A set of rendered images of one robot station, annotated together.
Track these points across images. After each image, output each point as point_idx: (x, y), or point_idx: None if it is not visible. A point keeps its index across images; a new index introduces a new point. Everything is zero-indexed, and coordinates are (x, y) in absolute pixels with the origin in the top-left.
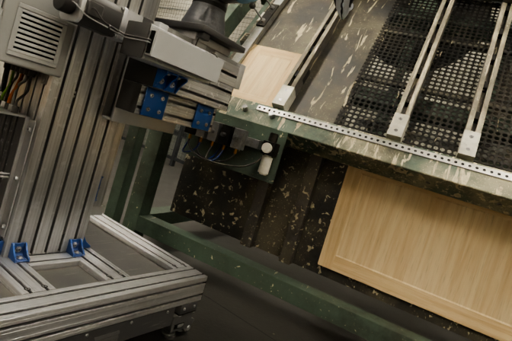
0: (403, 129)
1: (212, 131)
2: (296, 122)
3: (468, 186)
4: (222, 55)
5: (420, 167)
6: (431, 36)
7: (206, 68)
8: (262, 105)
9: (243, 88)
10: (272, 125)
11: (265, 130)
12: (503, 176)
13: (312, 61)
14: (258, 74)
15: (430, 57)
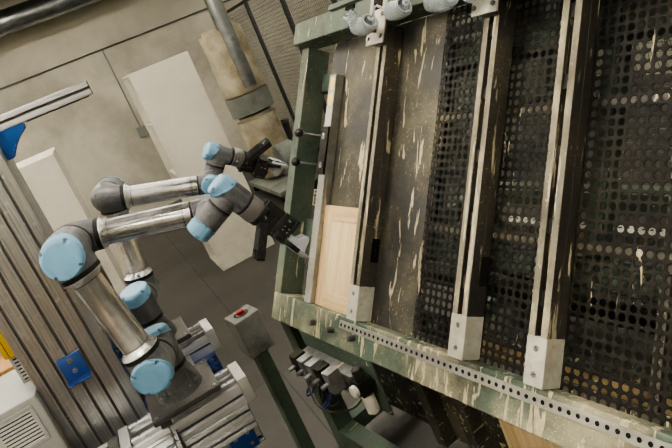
0: (462, 345)
1: (308, 378)
2: (373, 342)
3: (545, 439)
4: (208, 398)
5: (491, 407)
6: (477, 135)
7: None
8: (343, 319)
9: (330, 286)
10: (355, 350)
11: (353, 358)
12: (582, 421)
13: (369, 228)
14: (337, 259)
15: (478, 185)
